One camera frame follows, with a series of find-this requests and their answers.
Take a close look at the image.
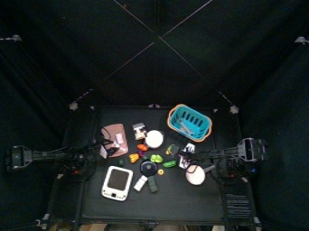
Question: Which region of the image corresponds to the white black printed card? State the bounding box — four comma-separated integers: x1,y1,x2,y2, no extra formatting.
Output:
180,143,197,170

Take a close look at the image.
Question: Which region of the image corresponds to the green toy pea pod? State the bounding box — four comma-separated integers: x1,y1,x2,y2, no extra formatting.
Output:
162,160,180,169

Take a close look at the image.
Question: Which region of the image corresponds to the pink brown cloth pouch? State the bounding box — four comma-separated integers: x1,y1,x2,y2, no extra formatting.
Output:
99,123,130,159

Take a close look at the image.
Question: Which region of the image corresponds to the yellow orange toy pepper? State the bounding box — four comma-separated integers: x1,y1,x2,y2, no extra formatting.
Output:
129,152,142,164

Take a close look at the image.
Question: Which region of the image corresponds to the light green toy lettuce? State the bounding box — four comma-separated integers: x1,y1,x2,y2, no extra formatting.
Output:
149,153,165,164

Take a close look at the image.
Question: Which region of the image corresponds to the small beige toy box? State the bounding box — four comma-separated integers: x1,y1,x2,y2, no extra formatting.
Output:
131,122,149,141

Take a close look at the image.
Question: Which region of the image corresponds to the dark blue toy pan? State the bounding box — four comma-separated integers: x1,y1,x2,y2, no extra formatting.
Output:
139,160,160,194

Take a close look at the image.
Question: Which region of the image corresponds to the grey toy utensil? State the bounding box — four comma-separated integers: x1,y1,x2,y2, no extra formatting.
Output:
178,118,196,135

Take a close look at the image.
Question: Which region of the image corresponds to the teal basket with orange rim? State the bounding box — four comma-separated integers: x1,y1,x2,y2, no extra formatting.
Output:
168,103,214,143

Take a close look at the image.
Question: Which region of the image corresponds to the white kitchen scale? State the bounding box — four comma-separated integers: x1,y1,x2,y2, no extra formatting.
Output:
101,165,134,202

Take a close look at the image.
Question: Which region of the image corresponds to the small white block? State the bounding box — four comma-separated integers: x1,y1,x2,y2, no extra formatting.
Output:
133,175,150,192

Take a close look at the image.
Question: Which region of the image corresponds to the white text label sticker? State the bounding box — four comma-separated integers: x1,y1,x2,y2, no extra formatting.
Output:
225,192,253,220

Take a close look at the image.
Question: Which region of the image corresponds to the thin diagonal cord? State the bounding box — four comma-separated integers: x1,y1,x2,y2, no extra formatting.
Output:
111,0,236,106
74,0,214,105

